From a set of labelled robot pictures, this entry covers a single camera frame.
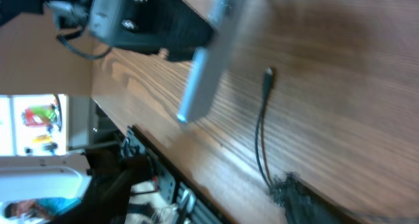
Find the black USB charger cable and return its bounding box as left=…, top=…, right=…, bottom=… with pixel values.
left=254, top=66, right=276, bottom=189

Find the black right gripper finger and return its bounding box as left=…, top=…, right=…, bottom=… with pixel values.
left=269, top=173, right=361, bottom=224

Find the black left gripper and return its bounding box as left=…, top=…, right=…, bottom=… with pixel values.
left=89, top=0, right=215, bottom=62

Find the Galaxy S25 smartphone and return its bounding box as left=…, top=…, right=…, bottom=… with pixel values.
left=177, top=0, right=246, bottom=124

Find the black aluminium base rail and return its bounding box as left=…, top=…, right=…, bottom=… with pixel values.
left=121, top=126, right=233, bottom=224

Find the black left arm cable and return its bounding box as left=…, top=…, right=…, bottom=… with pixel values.
left=56, top=27, right=114, bottom=61

